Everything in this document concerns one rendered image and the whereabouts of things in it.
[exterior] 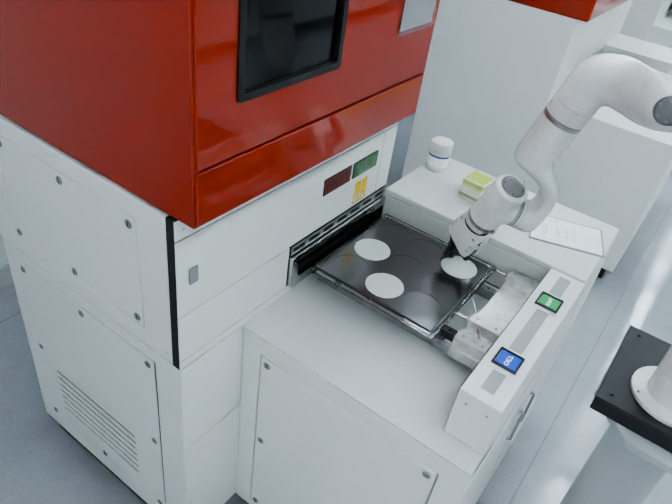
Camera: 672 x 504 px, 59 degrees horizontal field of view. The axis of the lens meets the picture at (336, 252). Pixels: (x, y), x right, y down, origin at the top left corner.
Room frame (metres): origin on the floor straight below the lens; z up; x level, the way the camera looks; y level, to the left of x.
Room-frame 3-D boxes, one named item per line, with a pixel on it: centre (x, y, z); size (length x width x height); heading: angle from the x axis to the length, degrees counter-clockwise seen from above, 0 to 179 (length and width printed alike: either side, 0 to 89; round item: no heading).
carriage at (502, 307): (1.17, -0.43, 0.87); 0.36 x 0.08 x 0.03; 149
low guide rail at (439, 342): (1.16, -0.18, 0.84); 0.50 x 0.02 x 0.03; 59
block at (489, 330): (1.10, -0.39, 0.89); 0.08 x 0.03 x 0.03; 59
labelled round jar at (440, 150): (1.77, -0.28, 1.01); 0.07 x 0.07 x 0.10
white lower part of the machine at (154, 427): (1.41, 0.39, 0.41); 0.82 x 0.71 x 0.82; 149
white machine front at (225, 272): (1.24, 0.10, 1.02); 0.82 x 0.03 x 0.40; 149
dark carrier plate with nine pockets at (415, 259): (1.29, -0.19, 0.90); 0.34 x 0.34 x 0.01; 59
